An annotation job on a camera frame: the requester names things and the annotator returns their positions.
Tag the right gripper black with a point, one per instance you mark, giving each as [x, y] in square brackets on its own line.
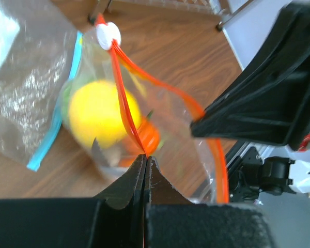
[269, 102]

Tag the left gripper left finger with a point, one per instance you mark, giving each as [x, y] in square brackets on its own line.
[113, 218]

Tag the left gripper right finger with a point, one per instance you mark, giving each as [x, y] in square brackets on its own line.
[170, 220]

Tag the grey toy fish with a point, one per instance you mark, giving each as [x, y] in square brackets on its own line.
[108, 157]

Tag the orange toy pumpkin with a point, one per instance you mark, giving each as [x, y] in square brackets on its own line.
[149, 136]

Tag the yellow lemon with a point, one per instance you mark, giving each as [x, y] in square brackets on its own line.
[94, 114]

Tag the clear bag orange zipper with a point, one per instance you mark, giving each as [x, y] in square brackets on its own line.
[196, 167]

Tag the clear bag blue zipper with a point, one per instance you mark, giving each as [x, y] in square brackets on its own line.
[39, 62]

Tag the steel dish rack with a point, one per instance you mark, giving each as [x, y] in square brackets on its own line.
[221, 11]

